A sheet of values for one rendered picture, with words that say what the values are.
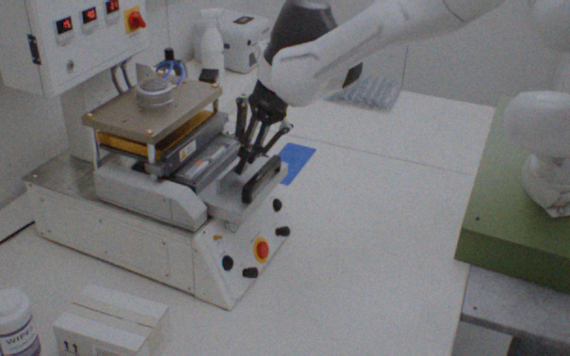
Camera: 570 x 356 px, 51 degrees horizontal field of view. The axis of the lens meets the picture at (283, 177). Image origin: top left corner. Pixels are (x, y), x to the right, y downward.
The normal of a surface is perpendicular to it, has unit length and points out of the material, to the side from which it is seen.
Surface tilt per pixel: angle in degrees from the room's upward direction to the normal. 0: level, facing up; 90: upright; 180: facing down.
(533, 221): 45
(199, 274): 90
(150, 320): 2
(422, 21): 83
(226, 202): 0
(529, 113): 51
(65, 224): 90
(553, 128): 74
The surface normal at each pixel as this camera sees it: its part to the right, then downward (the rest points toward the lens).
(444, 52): -0.37, 0.50
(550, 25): -0.64, 0.64
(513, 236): -0.28, -0.25
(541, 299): 0.03, -0.84
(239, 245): 0.83, -0.12
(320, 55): -0.49, 0.31
